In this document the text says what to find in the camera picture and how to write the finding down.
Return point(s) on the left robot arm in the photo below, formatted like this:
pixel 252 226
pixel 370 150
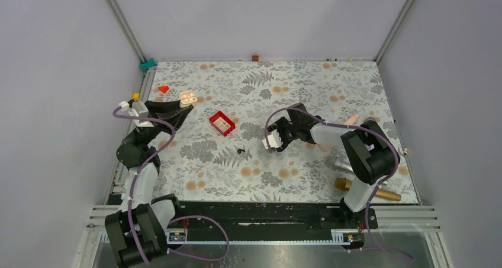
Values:
pixel 136 230

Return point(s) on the beige earbud charging case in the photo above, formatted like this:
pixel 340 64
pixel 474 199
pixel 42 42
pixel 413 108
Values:
pixel 187 98

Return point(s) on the silver microphone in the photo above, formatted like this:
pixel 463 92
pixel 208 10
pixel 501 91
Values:
pixel 336 163

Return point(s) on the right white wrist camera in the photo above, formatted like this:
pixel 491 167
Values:
pixel 273 141

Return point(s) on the pink toy microphone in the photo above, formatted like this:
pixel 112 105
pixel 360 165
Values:
pixel 351 119

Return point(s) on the orange triangle block upper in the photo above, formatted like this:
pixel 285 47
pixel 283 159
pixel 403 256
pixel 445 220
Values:
pixel 163 89

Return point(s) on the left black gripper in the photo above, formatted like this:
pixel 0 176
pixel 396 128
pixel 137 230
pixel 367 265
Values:
pixel 175 118

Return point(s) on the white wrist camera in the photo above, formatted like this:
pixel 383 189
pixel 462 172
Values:
pixel 273 141
pixel 137 109

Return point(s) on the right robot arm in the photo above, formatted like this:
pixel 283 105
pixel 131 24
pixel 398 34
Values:
pixel 371 155

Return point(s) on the teal block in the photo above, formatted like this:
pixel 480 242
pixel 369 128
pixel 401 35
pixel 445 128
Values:
pixel 148 64

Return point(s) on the floral patterned mat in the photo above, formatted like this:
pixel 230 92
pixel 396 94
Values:
pixel 200 164

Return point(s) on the red plastic basket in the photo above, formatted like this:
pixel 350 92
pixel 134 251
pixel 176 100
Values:
pixel 222 123

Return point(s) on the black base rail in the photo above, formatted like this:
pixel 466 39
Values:
pixel 248 222

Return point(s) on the gold microphone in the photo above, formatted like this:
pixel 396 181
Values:
pixel 344 184

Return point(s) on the purple glitter microphone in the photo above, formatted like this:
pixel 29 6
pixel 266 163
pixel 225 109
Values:
pixel 370 140

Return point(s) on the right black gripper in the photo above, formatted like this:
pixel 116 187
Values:
pixel 281 123

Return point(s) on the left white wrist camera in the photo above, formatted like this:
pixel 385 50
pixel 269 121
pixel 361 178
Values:
pixel 137 109

